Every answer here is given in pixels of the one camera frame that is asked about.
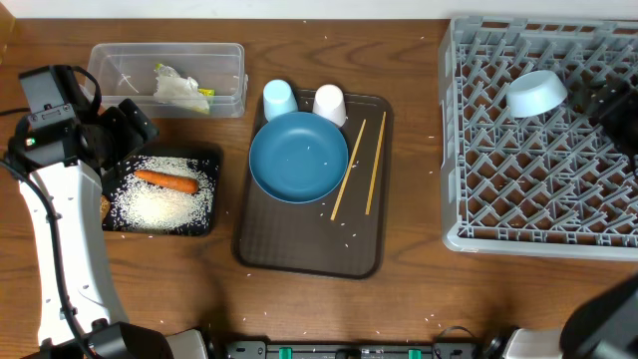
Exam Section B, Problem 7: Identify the brown textured food piece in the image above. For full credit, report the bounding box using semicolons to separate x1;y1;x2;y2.
100;195;111;221

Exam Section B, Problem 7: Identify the dark brown serving tray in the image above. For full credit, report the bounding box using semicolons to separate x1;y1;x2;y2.
232;94;393;279

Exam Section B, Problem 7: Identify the grey dishwasher rack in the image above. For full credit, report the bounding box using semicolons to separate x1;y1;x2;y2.
439;16;637;261

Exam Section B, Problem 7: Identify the clear plastic bin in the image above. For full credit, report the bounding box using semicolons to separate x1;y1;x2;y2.
84;43;248;119

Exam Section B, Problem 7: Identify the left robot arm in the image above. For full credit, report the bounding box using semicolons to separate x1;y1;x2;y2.
3;100;208;358

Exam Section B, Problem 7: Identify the white rice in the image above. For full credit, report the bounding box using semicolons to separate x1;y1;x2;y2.
107;155;218;233

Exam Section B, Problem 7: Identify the white napkin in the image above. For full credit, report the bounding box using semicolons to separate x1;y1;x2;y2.
154;76;209;114

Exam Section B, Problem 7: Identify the light blue bowl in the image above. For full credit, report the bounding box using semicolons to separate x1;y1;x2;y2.
505;70;568;118

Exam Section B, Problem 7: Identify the light blue cup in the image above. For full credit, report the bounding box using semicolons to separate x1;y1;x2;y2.
262;79;298;122

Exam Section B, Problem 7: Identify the dark blue plate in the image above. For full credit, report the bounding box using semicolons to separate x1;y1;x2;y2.
248;112;349;203

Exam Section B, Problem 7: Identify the green foil snack wrapper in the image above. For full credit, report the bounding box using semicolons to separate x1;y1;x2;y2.
155;64;215;115

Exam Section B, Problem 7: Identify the black waste tray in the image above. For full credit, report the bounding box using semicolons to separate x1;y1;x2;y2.
99;142;224;237

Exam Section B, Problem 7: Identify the orange carrot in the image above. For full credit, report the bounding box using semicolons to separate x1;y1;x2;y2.
134;170;198;194

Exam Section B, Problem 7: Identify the left wooden chopstick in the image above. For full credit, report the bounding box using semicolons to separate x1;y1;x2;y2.
330;119;367;221

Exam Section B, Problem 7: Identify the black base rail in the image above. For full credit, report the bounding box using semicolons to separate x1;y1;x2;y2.
212;340;479;359

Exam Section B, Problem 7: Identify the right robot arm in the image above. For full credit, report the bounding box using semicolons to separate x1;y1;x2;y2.
478;80;637;358

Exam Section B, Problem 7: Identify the white cup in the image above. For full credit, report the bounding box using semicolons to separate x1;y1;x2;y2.
312;84;346;128

